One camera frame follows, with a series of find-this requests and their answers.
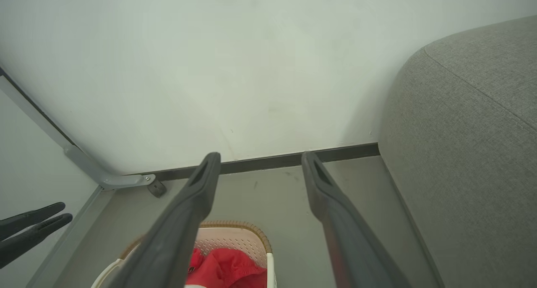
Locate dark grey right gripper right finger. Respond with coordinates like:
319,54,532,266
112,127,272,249
301,152,412,288

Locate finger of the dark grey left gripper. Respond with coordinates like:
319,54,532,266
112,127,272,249
0,202,66,241
0,213,73,269

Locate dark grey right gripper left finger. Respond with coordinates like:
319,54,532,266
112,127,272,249
108,152,222,288

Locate red shorts with white trim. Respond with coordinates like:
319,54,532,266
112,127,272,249
185,248,268,288

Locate cream plastic laundry basket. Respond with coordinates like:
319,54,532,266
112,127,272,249
91,220,277,288

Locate black caster wheel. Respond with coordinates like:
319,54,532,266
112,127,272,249
147,180,167,198

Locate black baseboard strip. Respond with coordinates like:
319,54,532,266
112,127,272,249
143,142,380,181

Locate grey partition panel frame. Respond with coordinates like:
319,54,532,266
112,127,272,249
0,65,115,288

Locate grey metal partition foot bracket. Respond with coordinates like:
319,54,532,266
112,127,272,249
64,144,156,191

